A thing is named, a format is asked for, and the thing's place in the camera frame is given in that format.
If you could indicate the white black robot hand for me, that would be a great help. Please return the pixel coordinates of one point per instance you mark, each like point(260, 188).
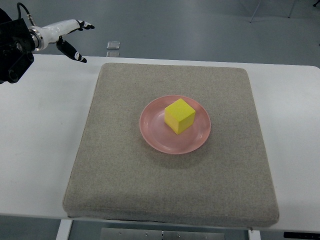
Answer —
point(54, 33)

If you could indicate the yellow foam block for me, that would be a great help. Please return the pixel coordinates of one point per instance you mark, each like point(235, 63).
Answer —
point(179, 116)

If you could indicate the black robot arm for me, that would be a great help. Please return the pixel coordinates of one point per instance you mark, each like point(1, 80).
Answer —
point(16, 46)

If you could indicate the upper floor socket plate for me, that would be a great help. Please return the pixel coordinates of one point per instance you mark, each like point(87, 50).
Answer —
point(113, 45)

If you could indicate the floor socket plate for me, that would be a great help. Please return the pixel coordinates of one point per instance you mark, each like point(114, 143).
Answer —
point(113, 45)
point(113, 54)

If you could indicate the lower floor socket plate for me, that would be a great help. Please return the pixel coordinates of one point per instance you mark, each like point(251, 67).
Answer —
point(113, 54)

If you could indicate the pink plastic plate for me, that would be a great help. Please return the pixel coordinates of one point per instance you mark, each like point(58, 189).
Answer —
point(162, 138)

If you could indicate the beige fabric cushion mat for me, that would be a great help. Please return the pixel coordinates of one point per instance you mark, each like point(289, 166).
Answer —
point(117, 175)

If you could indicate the metal chair leg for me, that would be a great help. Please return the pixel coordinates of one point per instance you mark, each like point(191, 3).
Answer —
point(255, 11)

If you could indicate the white table leg frame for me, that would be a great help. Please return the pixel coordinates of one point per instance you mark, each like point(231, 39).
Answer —
point(64, 229)

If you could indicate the grey metal base plate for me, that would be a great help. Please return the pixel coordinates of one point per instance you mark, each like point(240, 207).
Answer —
point(143, 234)

